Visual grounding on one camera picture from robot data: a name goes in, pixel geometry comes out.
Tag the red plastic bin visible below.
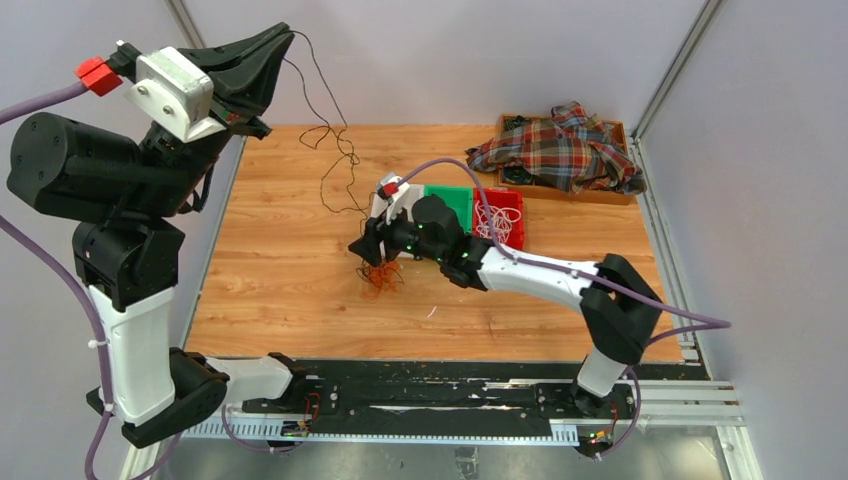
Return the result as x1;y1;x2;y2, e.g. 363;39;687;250
471;188;526;250

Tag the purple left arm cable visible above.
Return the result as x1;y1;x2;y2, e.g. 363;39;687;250
0;56;183;480

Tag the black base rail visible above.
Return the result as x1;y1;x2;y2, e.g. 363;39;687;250
178;357;637;458

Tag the wooden tray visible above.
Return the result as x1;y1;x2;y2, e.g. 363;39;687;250
496;114;636;207

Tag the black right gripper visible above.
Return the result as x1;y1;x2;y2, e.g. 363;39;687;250
349;201;444;269

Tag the white plastic bin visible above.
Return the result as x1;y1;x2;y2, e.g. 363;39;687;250
370;183;425;224

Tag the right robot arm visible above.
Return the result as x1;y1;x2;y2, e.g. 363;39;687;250
348;195;661;417

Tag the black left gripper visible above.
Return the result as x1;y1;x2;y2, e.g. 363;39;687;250
128;22;293;218

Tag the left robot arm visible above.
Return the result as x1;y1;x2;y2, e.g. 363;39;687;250
1;23;307;448

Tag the green plastic bin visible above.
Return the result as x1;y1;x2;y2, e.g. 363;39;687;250
424;184;473;233

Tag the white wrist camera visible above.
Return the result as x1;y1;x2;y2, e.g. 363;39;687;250
125;46;225;143
371;172;418;224

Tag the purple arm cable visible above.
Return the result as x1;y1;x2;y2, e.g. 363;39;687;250
377;157;731;462
0;56;183;480

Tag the orange cable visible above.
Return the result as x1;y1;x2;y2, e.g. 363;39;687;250
362;261;404;298

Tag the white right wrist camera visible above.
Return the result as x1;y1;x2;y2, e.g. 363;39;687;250
371;172;418;224

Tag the white cable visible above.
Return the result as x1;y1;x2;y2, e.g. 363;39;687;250
474;201;523;243

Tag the plaid flannel shirt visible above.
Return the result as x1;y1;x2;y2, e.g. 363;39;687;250
466;101;646;196

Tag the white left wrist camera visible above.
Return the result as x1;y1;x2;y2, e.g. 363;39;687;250
125;46;225;143

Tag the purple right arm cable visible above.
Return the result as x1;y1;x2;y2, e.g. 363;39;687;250
377;157;731;462

